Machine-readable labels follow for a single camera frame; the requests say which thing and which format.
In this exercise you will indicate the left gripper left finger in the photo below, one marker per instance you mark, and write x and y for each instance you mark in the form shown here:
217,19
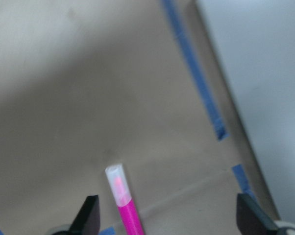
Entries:
87,221

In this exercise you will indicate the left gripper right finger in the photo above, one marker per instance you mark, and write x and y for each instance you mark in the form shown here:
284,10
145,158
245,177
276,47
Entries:
251,219

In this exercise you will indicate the pink marker pen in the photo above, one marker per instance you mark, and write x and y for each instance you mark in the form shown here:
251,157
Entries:
118,183

